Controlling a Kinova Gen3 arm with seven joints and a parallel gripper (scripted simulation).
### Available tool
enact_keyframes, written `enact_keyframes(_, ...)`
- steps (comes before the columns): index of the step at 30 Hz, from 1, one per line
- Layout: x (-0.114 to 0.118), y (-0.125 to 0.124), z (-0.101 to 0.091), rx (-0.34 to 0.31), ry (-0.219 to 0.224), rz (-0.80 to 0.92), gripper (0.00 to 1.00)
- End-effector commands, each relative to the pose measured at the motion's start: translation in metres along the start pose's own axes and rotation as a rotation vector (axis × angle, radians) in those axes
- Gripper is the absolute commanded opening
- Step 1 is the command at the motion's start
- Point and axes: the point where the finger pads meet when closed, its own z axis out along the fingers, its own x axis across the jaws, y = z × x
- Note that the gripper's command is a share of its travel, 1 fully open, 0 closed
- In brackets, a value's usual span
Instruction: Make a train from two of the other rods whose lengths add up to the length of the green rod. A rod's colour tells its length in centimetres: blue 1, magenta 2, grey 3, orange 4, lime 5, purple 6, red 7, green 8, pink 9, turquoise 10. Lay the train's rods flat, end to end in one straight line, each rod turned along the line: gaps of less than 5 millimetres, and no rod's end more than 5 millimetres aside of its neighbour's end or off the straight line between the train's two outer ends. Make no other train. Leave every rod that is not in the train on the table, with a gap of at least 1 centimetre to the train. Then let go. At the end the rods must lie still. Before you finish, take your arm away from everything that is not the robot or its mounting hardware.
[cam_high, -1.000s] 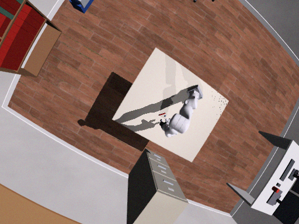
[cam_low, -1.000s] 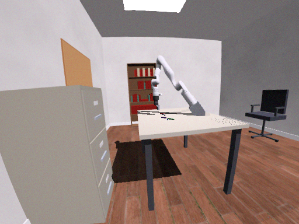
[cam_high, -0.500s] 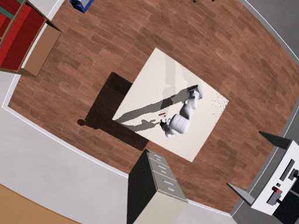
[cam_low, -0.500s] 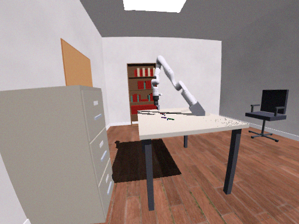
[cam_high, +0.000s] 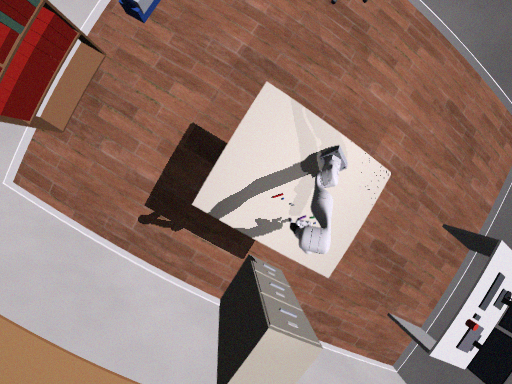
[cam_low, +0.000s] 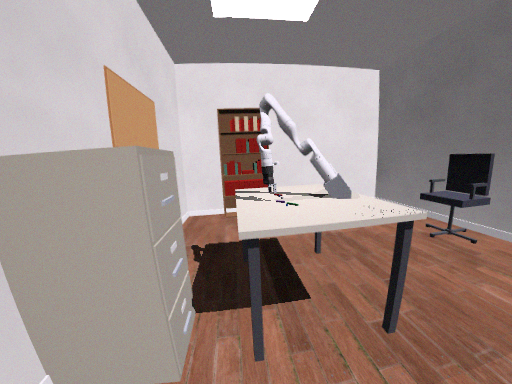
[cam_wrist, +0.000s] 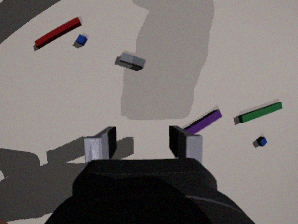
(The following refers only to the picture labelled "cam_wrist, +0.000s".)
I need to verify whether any small blue cube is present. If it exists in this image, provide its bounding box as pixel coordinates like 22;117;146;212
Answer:
257;137;267;147
76;34;87;46

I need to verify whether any grey rectangular block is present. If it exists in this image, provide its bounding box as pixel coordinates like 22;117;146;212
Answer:
120;52;146;69

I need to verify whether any purple rod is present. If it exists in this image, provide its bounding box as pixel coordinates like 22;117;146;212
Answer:
184;110;222;135

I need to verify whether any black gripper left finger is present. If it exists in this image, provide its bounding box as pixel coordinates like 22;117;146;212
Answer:
84;126;117;166

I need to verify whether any dark red rod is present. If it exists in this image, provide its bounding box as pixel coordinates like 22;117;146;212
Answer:
34;17;81;49

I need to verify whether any green rod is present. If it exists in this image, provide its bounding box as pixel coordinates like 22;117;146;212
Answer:
238;102;282;123

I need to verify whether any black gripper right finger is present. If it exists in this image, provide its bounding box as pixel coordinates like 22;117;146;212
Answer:
169;125;203;164

